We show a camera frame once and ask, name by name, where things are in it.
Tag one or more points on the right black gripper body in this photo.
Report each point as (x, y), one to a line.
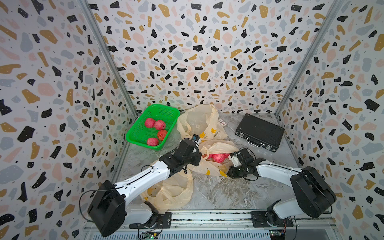
(236, 172)

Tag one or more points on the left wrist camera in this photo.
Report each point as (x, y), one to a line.
(196, 138)

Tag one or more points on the small card box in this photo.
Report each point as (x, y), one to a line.
(222, 122)

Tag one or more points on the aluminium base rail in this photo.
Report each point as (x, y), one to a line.
(228, 225)

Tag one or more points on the green plastic mesh basket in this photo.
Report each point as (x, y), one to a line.
(153, 127)

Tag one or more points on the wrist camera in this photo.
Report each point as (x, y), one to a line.
(234, 159)
(196, 138)

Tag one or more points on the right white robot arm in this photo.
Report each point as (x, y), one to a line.
(313, 196)

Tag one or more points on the beige plastic bag with apples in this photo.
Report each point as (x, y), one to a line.
(172, 193)

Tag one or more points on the black flat box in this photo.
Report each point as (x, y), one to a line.
(260, 133)

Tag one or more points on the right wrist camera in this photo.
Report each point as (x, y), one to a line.
(234, 159)

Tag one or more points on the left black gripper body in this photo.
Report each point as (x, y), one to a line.
(194, 159)

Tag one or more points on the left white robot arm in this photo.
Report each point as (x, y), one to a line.
(112, 205)

